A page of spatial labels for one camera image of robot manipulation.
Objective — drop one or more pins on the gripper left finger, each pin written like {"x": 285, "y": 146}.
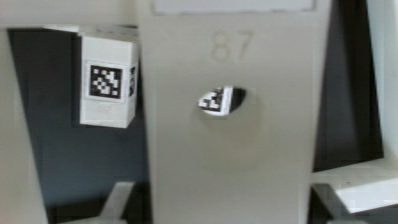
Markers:
{"x": 111, "y": 214}

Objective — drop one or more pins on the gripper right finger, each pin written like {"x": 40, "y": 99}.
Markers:
{"x": 342, "y": 217}

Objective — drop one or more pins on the white chair back frame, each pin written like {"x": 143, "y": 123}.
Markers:
{"x": 209, "y": 65}

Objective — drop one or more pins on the white chair leg block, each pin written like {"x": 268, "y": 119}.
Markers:
{"x": 221, "y": 101}

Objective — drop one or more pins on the white leg block short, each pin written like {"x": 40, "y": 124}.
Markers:
{"x": 109, "y": 74}

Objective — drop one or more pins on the white U-shaped fence frame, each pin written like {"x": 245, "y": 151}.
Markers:
{"x": 365, "y": 184}

